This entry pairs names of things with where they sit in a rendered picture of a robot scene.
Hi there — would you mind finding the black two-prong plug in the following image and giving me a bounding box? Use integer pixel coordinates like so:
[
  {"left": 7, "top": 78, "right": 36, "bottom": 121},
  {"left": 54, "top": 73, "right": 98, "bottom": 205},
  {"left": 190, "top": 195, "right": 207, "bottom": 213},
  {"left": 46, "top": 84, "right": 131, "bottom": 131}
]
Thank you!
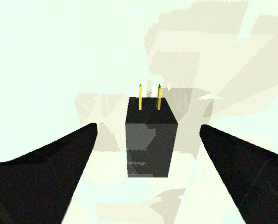
[{"left": 125, "top": 84, "right": 178, "bottom": 178}]

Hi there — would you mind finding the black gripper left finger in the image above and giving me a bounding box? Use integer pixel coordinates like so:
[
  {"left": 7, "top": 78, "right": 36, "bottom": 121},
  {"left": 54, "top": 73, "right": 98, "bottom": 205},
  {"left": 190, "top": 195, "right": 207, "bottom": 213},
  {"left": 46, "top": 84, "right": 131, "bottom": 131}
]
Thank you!
[{"left": 0, "top": 123, "right": 98, "bottom": 224}]

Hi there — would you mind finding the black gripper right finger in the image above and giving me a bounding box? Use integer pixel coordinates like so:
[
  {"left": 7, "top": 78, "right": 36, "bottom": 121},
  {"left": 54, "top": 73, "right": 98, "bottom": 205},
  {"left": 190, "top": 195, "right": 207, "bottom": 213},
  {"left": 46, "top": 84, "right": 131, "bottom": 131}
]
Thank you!
[{"left": 199, "top": 124, "right": 278, "bottom": 224}]

